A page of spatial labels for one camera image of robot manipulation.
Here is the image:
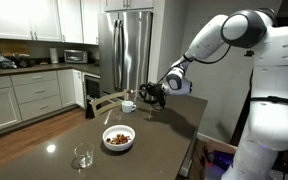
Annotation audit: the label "white cabinet over refrigerator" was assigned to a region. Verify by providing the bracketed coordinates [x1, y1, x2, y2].
[104, 0, 154, 12]

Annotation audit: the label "dish rack with dishes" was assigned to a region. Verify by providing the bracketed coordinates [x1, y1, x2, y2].
[0, 48, 32, 70]

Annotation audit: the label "silver toaster oven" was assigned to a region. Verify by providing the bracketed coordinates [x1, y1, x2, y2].
[63, 49, 89, 65]

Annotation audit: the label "stainless steel refrigerator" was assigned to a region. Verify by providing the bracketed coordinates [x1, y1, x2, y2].
[97, 10, 154, 101]

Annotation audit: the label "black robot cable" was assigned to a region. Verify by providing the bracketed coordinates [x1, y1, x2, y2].
[150, 44, 234, 111]

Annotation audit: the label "black under-counter oven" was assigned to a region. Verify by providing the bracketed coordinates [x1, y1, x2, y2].
[83, 73, 101, 119]

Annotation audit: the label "wooden box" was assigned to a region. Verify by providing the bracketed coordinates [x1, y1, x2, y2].
[205, 139, 239, 157]

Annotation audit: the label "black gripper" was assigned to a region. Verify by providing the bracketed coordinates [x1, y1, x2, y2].
[145, 83, 168, 100]

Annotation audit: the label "clear drinking glass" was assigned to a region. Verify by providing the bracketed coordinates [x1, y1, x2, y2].
[73, 142, 95, 169]

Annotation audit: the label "white upper kitchen cabinets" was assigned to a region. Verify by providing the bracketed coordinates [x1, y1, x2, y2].
[0, 0, 100, 46]

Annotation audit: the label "wooden cutting board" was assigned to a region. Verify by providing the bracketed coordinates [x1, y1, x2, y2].
[0, 40, 29, 57]

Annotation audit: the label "wooden chair back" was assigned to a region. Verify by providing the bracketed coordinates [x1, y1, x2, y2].
[89, 89, 129, 118]

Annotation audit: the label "white lower kitchen cabinets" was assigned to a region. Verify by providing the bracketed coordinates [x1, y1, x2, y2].
[0, 69, 86, 136]

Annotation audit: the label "white ceramic cup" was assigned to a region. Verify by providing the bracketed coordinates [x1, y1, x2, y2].
[121, 100, 138, 115]

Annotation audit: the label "white ceramic bowl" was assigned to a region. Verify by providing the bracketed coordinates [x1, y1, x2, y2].
[102, 124, 136, 152]

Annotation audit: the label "white paper towel roll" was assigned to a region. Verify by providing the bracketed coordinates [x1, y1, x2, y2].
[48, 47, 60, 65]

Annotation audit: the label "black camera stand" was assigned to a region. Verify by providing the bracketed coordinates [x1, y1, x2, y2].
[244, 48, 255, 58]

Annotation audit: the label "mixed nuts and dried fruit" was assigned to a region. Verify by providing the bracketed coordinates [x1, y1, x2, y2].
[105, 133, 132, 146]

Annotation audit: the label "white kitchen cabinets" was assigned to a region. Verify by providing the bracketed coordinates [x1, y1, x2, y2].
[0, 69, 86, 136]
[0, 0, 100, 46]

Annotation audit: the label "stainless steel electric kettle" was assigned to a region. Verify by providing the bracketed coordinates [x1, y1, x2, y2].
[139, 82, 153, 104]

